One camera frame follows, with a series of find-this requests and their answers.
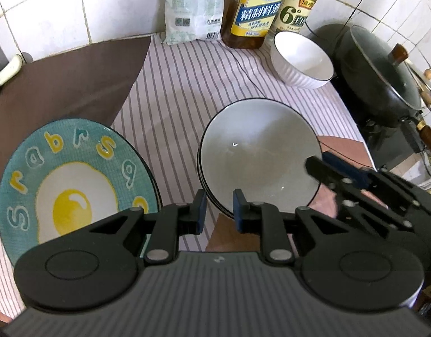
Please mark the glass wok lid wooden knob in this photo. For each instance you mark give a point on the glass wok lid wooden knob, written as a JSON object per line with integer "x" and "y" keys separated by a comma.
{"x": 383, "y": 63}

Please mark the yellow label oil bottle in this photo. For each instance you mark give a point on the yellow label oil bottle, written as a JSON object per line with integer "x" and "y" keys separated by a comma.
{"x": 252, "y": 10}

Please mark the white salt bag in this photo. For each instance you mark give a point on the white salt bag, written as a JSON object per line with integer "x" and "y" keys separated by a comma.
{"x": 190, "y": 10}

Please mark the striped printed tablecloth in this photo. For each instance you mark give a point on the striped printed tablecloth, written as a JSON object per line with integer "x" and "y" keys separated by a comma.
{"x": 173, "y": 94}

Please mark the black wok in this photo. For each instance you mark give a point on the black wok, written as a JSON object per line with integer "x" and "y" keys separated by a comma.
{"x": 362, "y": 77}

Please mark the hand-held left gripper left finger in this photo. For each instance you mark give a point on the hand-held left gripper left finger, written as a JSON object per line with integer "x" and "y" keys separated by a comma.
{"x": 201, "y": 214}

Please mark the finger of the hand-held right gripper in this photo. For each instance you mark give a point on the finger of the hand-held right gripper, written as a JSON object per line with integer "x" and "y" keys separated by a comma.
{"x": 326, "y": 175}
{"x": 345, "y": 168}

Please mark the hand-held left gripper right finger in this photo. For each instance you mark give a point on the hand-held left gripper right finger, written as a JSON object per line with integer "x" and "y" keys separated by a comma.
{"x": 238, "y": 214}

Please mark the teal fried egg plate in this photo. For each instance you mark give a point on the teal fried egg plate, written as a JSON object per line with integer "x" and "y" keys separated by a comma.
{"x": 71, "y": 189}

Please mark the clear vinegar bottle yellow cap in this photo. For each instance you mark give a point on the clear vinegar bottle yellow cap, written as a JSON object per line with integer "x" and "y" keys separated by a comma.
{"x": 296, "y": 10}

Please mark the black gas stove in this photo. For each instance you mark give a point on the black gas stove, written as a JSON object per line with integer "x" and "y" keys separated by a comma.
{"x": 387, "y": 140}

